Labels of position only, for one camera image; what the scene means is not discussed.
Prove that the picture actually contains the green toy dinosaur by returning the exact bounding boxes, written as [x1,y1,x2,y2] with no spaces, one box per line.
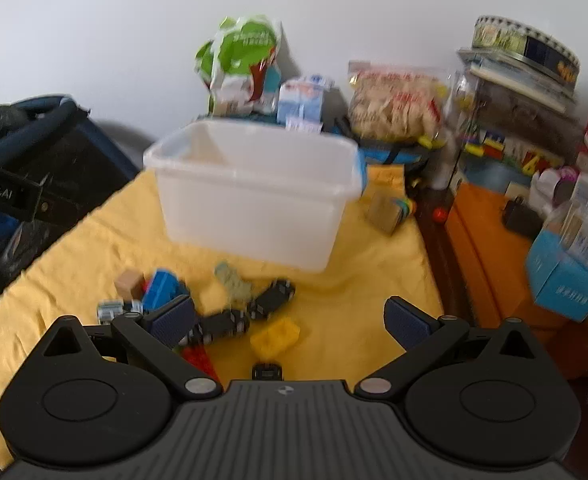
[214,260,255,308]

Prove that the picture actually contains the yellow toy brick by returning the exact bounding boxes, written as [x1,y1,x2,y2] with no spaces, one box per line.
[250,317,301,359]

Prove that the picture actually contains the colourful block toy set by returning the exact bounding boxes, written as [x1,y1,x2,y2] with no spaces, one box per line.
[464,127,569,176]

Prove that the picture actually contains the green and white bag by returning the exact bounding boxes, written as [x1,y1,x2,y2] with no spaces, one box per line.
[195,14,282,117]

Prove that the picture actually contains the round printed tin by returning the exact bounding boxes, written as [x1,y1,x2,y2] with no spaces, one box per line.
[472,15,580,86]

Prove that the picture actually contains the blue carton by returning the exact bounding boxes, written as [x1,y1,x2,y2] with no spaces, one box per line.
[526,232,588,323]

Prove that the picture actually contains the blue toy brick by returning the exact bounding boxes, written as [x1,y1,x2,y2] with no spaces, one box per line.
[141,270,192,316]

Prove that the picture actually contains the black mesh hamper blue rim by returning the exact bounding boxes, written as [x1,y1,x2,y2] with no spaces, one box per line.
[0,94,142,318]

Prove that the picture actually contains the orange box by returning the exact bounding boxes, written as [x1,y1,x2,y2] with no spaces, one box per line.
[444,182,588,341]

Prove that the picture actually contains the brown wooden block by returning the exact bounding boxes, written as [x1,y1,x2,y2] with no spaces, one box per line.
[365,191,403,236]

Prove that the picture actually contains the white sachet pack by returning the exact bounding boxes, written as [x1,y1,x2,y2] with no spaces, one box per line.
[285,115,323,133]

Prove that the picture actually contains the small black toy car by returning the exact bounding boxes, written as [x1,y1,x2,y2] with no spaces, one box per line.
[251,361,285,382]

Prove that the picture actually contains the translucent plastic container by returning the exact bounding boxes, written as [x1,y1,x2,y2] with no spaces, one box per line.
[143,119,369,275]

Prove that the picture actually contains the light blue tissue pack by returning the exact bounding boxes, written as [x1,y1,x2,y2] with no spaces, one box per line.
[278,76,335,123]

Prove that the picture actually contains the black power adapter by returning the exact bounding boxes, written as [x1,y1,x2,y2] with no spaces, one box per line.
[502,199,544,238]

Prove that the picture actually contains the clear bag of crackers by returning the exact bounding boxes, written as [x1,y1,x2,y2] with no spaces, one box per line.
[348,60,452,142]

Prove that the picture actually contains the white jar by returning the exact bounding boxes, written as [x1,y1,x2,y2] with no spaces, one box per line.
[530,165,582,208]

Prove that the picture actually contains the yellow cloth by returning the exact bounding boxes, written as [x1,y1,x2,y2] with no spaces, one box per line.
[0,162,447,471]

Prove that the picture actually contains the long red toy brick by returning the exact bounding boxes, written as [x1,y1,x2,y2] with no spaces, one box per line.
[179,342,222,386]

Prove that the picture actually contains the rainbow wooden toy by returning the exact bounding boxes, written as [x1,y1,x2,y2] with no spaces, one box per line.
[394,197,419,221]

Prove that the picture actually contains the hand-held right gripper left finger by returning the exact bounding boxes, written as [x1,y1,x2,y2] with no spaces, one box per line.
[41,295,223,400]

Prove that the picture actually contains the white blue packet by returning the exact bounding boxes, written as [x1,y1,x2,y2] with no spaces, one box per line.
[261,65,282,113]

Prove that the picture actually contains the small white wipes packet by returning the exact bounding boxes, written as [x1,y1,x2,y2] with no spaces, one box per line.
[301,75,335,92]

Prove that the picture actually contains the blue and black bag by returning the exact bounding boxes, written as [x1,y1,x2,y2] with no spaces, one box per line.
[324,115,432,166]

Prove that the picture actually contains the clear case brown contents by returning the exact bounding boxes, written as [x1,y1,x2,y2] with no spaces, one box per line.
[466,80,584,151]

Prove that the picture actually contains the silver toy car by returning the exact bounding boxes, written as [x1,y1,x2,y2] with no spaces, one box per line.
[96,299,145,328]

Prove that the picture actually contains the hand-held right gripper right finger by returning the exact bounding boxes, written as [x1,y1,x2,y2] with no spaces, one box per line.
[354,296,544,399]

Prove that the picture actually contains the pale wooden block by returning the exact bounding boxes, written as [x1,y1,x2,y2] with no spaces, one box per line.
[114,269,145,303]

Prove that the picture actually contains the blue patterned box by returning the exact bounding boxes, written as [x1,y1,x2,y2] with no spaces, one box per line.
[461,160,534,196]

